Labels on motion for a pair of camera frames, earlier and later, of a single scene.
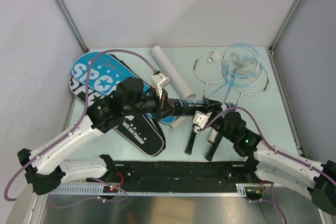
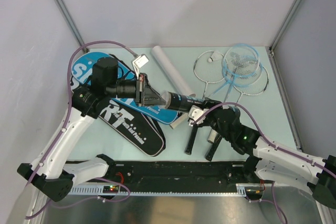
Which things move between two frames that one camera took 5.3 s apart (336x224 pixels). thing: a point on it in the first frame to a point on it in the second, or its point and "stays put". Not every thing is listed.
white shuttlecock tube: (172, 74) stays put
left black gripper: (164, 107) to (145, 95)
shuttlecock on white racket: (215, 56) stays put
